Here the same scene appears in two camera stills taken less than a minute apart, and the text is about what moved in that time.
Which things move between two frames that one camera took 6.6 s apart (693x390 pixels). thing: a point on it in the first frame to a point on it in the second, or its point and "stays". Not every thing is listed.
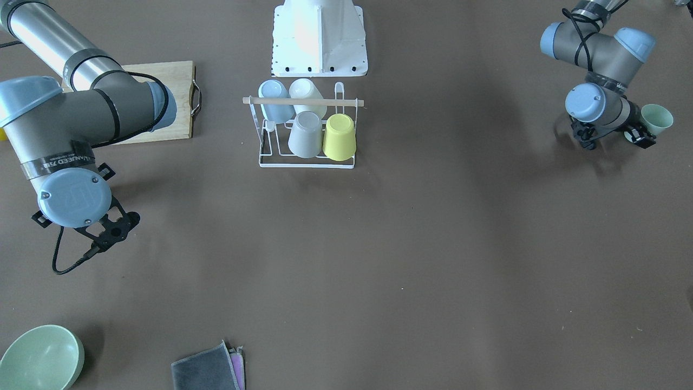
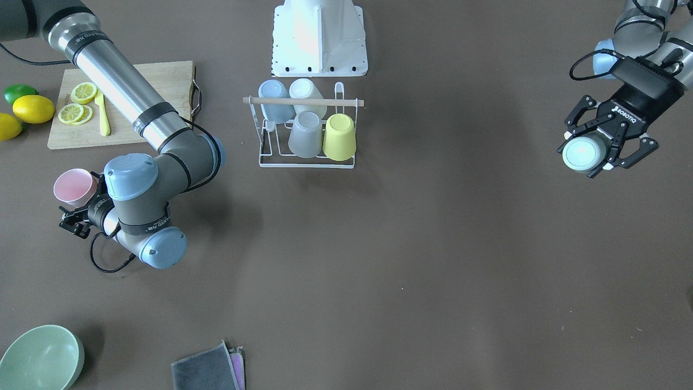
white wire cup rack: (307, 132) stays
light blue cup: (278, 113) stays
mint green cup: (656, 117) to (587, 153)
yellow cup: (339, 139) stays
